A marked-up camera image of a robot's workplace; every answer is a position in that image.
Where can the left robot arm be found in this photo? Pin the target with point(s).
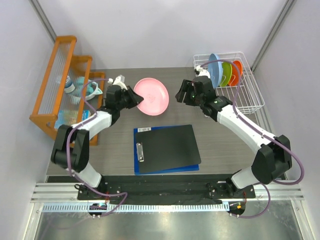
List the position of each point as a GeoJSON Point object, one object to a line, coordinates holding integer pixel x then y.
{"type": "Point", "coordinates": [71, 149]}

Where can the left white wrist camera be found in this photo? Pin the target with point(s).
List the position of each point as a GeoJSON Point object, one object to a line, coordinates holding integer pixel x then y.
{"type": "Point", "coordinates": [118, 81]}

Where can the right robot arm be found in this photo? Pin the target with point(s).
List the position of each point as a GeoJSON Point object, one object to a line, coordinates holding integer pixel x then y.
{"type": "Point", "coordinates": [271, 157]}

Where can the aluminium frame rail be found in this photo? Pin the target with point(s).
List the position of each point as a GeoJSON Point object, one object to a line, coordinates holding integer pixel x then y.
{"type": "Point", "coordinates": [59, 197]}

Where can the blue plate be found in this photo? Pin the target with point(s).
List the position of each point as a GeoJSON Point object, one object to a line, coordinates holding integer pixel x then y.
{"type": "Point", "coordinates": [215, 70]}

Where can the white and teal bowl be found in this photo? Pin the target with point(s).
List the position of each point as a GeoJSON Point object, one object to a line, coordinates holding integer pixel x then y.
{"type": "Point", "coordinates": [92, 90]}

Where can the orange wooden shelf rack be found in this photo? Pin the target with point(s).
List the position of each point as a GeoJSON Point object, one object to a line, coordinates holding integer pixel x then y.
{"type": "Point", "coordinates": [53, 106]}

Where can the blue folder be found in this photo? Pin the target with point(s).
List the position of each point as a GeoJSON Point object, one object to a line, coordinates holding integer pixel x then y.
{"type": "Point", "coordinates": [137, 172]}

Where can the pink plate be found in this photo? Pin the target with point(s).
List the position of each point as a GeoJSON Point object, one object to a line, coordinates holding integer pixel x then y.
{"type": "Point", "coordinates": [155, 96]}

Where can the green plate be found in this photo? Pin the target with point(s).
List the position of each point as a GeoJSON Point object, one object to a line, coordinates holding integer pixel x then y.
{"type": "Point", "coordinates": [226, 74]}

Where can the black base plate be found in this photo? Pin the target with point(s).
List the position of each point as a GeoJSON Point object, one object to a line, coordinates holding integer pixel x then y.
{"type": "Point", "coordinates": [166, 190]}

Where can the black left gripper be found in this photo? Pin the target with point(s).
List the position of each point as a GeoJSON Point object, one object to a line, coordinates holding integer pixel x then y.
{"type": "Point", "coordinates": [135, 99]}

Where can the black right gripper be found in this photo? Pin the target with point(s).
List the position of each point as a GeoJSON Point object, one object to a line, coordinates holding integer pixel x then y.
{"type": "Point", "coordinates": [186, 87]}

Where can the small white blue jar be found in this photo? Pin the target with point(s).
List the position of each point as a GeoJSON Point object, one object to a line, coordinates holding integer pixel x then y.
{"type": "Point", "coordinates": [69, 86]}

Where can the white wire dish rack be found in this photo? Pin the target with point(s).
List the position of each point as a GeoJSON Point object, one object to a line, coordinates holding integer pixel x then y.
{"type": "Point", "coordinates": [249, 98]}

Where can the orange plate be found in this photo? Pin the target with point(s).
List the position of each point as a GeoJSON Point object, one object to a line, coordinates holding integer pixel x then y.
{"type": "Point", "coordinates": [237, 70]}

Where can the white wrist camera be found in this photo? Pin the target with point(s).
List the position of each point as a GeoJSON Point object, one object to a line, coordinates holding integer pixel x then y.
{"type": "Point", "coordinates": [118, 81]}
{"type": "Point", "coordinates": [200, 71]}

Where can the black clipboard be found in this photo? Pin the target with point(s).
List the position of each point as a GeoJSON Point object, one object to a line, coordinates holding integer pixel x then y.
{"type": "Point", "coordinates": [167, 148]}

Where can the teal scrub brush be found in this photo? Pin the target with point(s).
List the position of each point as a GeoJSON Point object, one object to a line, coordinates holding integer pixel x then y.
{"type": "Point", "coordinates": [75, 96]}

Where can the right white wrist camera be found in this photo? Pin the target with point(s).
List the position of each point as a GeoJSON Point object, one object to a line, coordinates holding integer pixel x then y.
{"type": "Point", "coordinates": [200, 71]}

